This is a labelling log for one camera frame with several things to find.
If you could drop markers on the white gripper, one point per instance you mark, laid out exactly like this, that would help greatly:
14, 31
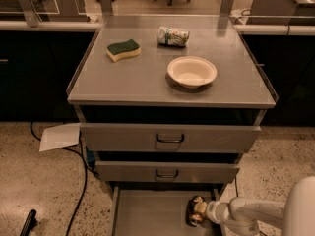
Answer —
214, 210

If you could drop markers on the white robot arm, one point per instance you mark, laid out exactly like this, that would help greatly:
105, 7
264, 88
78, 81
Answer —
295, 217

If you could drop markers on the grey bottom drawer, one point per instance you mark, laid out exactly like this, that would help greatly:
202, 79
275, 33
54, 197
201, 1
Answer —
137, 212

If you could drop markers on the grey drawer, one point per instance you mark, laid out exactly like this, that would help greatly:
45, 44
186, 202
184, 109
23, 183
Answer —
169, 172
137, 212
169, 137

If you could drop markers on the grey middle drawer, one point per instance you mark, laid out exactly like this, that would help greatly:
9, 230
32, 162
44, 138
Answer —
169, 172

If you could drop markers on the grey top drawer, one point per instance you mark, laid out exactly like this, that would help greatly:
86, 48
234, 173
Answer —
169, 137

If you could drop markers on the grey drawer cabinet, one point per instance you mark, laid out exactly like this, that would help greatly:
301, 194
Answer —
138, 90

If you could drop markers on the crushed white green can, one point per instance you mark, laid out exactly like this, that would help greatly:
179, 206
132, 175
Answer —
172, 36

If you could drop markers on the white paper bowl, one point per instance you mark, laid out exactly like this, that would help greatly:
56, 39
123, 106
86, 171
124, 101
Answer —
192, 72

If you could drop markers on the white paper sheet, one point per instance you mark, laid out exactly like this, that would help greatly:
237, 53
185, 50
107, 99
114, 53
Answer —
60, 136

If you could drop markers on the black object on floor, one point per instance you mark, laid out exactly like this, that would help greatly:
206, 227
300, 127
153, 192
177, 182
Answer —
29, 223

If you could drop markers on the green yellow sponge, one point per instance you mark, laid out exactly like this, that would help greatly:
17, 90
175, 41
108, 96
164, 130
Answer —
123, 50

